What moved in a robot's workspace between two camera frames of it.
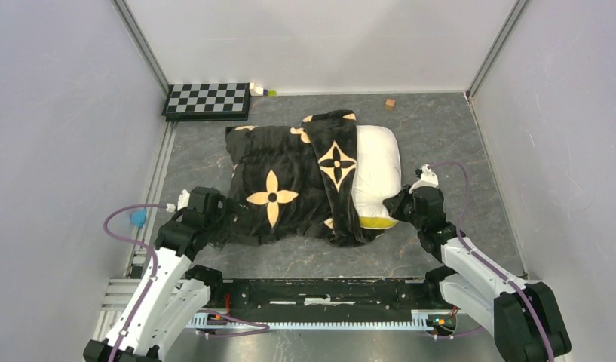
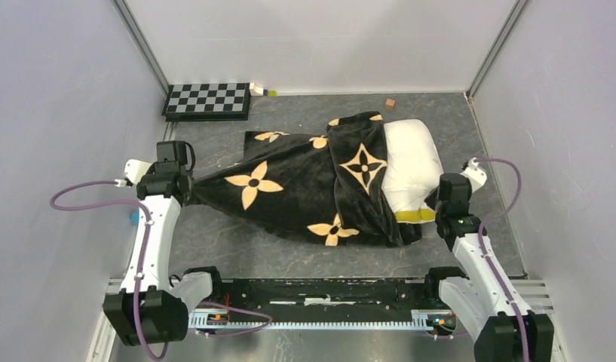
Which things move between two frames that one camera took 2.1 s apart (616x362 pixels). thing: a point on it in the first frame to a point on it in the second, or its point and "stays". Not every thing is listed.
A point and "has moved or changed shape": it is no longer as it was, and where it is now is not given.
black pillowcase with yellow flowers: x=292 y=182 has moved or changed shape
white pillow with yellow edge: x=378 y=174 to x=414 y=169
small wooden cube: x=390 y=104 stays
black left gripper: x=229 y=210 to x=186 y=196
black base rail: x=320 y=299 stays
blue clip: x=139 y=217 stays
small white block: x=255 y=90 stays
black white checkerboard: x=207 y=102 stays
